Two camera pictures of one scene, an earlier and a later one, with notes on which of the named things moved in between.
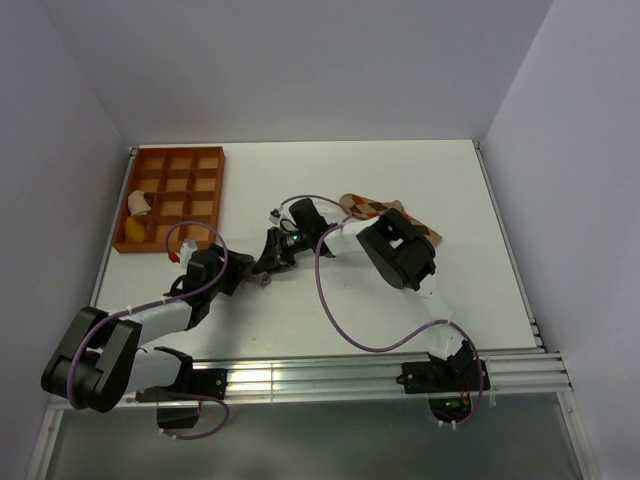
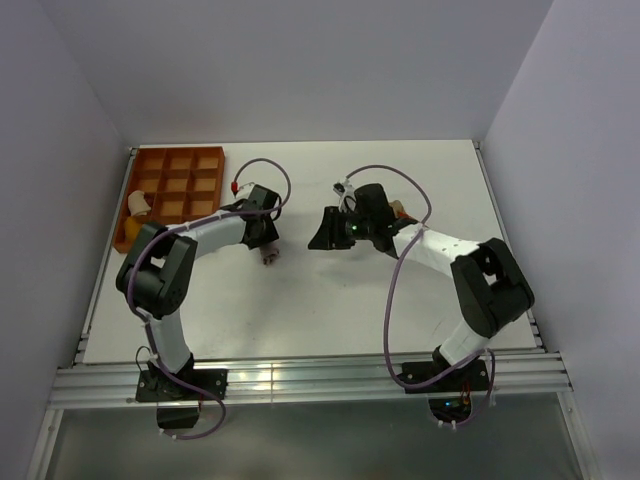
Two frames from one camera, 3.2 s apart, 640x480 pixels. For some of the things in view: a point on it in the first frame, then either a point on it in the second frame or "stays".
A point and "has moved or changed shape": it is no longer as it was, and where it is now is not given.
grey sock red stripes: (262, 278) has moved or changed shape
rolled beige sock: (137, 203) stays
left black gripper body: (222, 286) to (268, 235)
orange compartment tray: (181, 184) stays
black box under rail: (177, 417) stays
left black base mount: (200, 382) stays
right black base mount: (442, 376) stays
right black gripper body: (299, 239) to (366, 226)
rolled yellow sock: (133, 230) stays
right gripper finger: (277, 252) to (338, 230)
